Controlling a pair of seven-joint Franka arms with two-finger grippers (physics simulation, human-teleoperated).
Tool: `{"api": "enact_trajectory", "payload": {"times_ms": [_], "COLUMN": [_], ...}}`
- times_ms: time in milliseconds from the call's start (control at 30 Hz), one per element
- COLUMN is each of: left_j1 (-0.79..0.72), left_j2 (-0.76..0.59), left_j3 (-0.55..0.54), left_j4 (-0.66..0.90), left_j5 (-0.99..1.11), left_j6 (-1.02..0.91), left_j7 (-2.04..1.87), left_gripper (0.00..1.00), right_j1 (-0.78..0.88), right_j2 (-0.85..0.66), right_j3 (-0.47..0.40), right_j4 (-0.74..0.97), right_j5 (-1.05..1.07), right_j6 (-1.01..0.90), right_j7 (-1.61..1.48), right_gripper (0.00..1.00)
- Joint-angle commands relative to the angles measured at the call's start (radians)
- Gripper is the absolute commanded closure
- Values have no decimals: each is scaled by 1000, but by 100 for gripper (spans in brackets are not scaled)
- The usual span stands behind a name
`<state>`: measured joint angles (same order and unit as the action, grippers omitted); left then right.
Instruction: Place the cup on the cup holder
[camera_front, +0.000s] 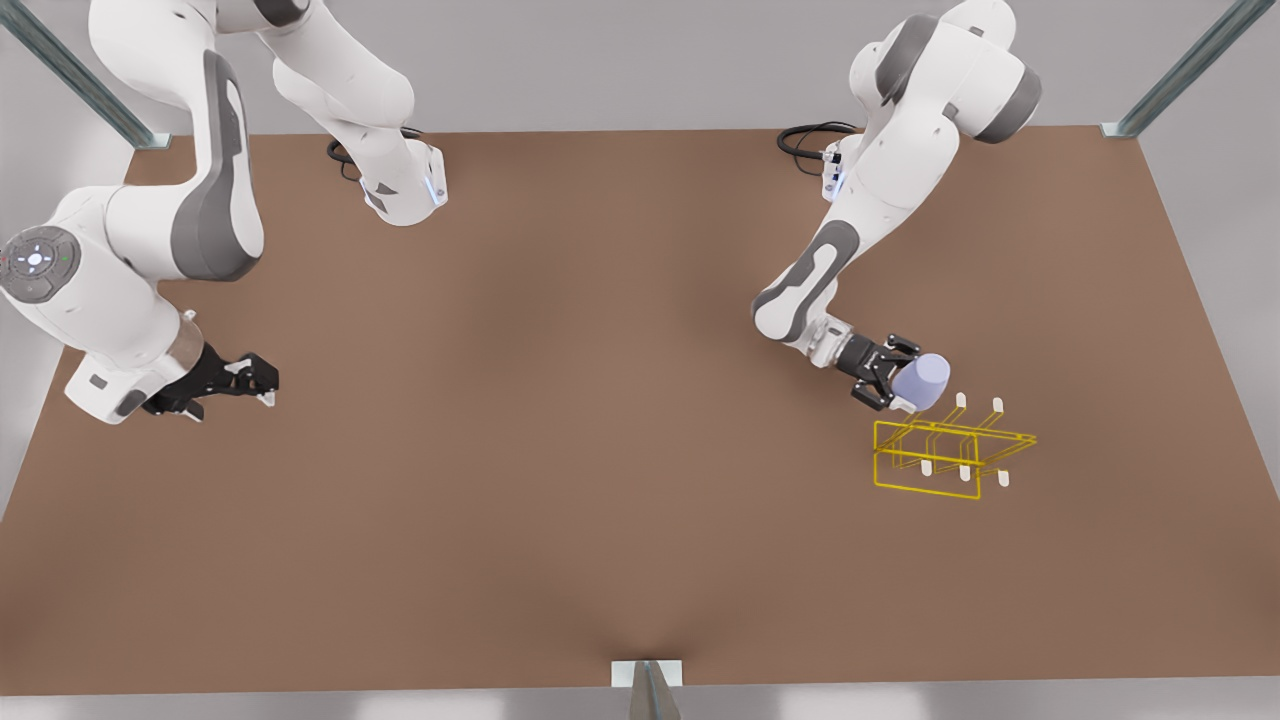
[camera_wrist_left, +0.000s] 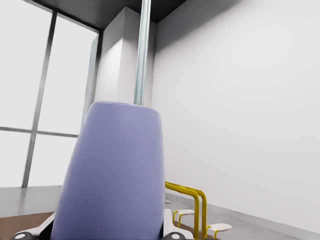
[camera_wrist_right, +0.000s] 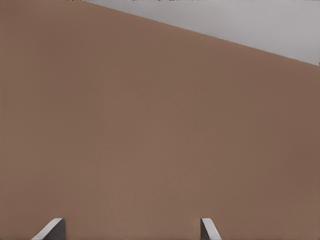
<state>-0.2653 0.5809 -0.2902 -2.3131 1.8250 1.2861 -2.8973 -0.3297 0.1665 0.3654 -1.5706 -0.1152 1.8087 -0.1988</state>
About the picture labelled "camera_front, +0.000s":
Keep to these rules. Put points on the pale lavender cup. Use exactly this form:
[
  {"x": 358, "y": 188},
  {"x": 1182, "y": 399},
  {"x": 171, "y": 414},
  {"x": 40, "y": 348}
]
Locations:
[{"x": 925, "y": 382}]

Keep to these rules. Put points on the silver frame post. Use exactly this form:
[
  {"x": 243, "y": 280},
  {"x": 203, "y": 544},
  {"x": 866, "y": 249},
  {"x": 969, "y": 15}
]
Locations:
[
  {"x": 70, "y": 68},
  {"x": 650, "y": 690},
  {"x": 1185, "y": 68}
]

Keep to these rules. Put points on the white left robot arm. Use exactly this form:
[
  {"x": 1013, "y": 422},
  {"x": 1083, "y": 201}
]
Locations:
[{"x": 900, "y": 140}]

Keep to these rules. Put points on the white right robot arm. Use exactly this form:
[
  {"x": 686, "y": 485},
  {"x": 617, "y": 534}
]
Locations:
[{"x": 120, "y": 230}]

